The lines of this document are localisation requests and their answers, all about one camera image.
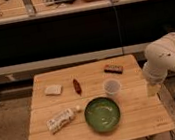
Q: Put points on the dark red sausage toy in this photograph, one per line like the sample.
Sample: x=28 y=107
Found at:
x=77 y=86

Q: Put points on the clear plastic cup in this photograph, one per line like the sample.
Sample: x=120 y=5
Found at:
x=111 y=86

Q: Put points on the tan wooden end effector block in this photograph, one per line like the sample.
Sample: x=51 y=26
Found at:
x=152 y=89

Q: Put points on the black and orange box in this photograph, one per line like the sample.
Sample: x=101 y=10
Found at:
x=113 y=69

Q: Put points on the wooden folding table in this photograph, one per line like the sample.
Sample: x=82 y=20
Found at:
x=141 y=115

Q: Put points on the white tube with cap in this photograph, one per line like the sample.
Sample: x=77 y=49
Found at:
x=62 y=118

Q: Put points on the green ceramic bowl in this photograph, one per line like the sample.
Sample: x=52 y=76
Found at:
x=102 y=114

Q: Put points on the white rectangular sponge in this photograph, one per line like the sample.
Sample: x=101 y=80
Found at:
x=53 y=90

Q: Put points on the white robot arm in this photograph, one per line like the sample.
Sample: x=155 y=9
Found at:
x=160 y=58

